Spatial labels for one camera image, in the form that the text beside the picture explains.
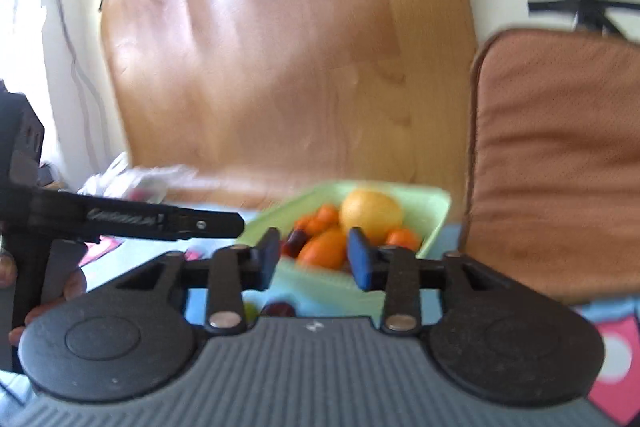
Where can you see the wooden board backdrop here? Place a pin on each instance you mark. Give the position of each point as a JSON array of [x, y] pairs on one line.
[[271, 96]]

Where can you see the Peppa Pig blue tablecloth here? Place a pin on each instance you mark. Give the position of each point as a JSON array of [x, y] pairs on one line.
[[489, 352]]

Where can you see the clear plastic fruit bag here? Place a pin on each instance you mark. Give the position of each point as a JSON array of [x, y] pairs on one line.
[[136, 184]]

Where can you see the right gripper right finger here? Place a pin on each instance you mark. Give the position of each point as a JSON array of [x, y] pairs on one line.
[[393, 270]]

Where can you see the person's left hand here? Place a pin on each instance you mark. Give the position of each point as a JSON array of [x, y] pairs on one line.
[[75, 286]]

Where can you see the brown padded cushion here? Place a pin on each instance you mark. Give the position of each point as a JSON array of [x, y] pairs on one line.
[[553, 186]]

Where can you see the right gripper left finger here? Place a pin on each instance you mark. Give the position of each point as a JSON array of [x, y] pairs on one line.
[[233, 270]]

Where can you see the small orange mandarin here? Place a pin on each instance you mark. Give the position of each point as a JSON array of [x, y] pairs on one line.
[[327, 216]]

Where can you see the large yellow citrus fruit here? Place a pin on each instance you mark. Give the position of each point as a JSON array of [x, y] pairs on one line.
[[374, 212]]

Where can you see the large orange mandarin back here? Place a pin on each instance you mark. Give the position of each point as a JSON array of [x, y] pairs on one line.
[[327, 250]]

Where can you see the black tape cross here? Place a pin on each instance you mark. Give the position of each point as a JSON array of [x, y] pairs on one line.
[[589, 15]]

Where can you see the small orange tomato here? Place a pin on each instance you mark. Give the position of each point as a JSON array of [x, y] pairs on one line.
[[306, 225]]

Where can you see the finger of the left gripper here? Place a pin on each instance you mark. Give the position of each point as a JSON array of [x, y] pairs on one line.
[[88, 216]]

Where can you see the green tomato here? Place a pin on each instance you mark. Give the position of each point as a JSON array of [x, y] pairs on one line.
[[251, 312]]

